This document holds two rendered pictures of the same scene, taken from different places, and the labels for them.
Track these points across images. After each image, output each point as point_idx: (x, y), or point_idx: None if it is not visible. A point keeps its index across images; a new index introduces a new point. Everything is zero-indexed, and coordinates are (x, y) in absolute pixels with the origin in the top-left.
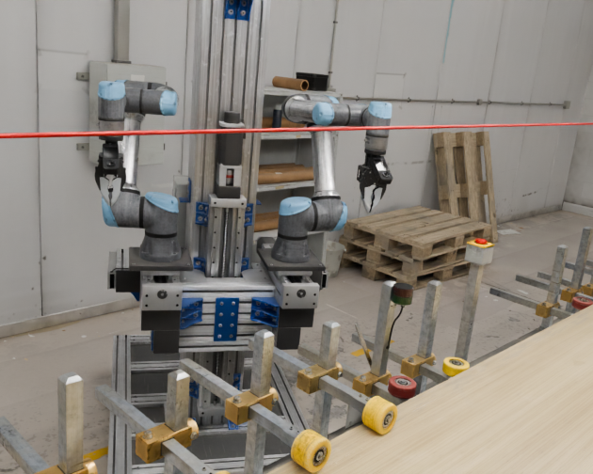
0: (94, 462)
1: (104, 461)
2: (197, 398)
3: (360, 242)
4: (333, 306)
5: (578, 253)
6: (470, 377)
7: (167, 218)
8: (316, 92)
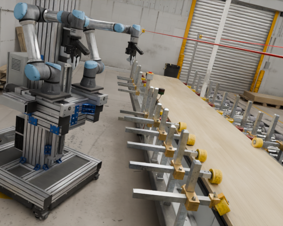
0: None
1: (0, 201)
2: (50, 154)
3: (6, 79)
4: (12, 109)
5: (137, 74)
6: (169, 113)
7: (59, 74)
8: None
